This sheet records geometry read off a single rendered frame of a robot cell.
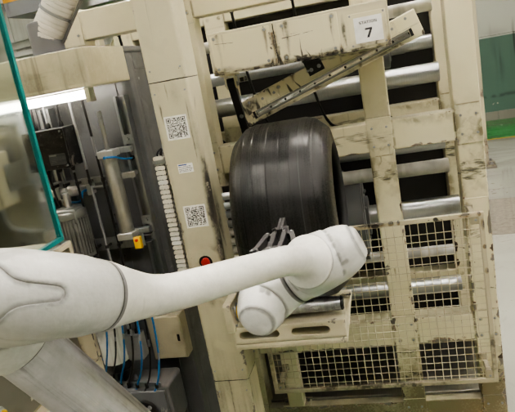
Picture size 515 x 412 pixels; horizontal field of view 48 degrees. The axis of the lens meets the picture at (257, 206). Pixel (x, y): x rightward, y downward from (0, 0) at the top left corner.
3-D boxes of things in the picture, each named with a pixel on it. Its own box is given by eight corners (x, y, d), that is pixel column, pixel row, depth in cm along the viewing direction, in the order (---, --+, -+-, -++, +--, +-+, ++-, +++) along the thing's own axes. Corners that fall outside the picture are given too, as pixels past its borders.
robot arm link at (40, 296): (127, 245, 79) (57, 252, 85) (13, 231, 63) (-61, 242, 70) (126, 344, 76) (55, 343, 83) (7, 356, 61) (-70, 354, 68)
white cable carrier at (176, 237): (182, 293, 197) (152, 157, 186) (187, 288, 202) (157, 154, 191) (194, 293, 196) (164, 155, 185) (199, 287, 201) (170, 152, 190)
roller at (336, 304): (237, 321, 188) (233, 313, 185) (238, 310, 191) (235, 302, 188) (345, 312, 180) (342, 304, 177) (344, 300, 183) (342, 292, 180)
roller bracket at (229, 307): (227, 334, 184) (221, 306, 182) (252, 285, 222) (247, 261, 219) (237, 333, 183) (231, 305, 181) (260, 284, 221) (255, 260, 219)
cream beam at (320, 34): (213, 78, 200) (205, 34, 197) (230, 74, 224) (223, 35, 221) (392, 45, 187) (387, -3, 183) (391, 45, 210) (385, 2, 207)
